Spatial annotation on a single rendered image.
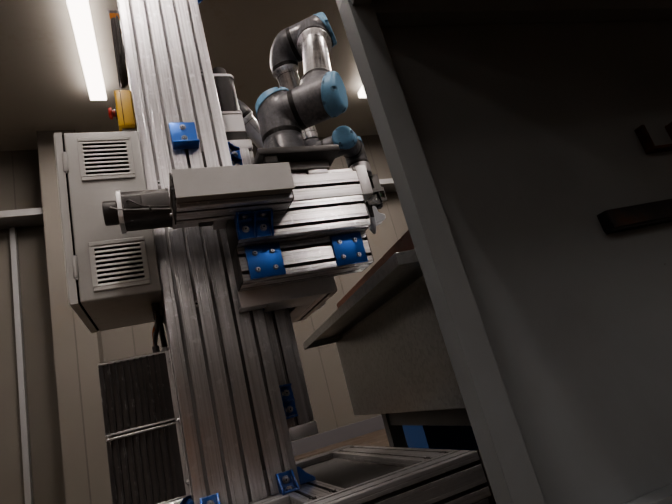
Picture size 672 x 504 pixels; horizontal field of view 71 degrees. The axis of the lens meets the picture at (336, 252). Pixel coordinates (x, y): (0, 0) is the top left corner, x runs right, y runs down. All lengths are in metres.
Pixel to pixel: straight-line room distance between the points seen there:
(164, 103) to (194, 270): 0.53
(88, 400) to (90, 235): 2.90
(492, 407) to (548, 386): 0.12
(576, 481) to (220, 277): 0.94
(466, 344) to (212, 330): 0.80
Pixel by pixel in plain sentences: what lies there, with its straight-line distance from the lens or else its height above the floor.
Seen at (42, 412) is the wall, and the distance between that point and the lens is 4.47.
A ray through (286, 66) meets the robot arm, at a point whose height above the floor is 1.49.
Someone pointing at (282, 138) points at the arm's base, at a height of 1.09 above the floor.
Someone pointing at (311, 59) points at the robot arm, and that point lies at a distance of 1.52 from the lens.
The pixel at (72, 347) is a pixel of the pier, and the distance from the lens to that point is 4.19.
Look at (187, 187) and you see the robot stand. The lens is 1.05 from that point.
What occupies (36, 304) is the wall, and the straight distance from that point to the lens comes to 4.63.
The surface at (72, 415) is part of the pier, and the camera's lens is 4.13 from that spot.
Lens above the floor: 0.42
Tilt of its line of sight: 16 degrees up
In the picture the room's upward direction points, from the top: 15 degrees counter-clockwise
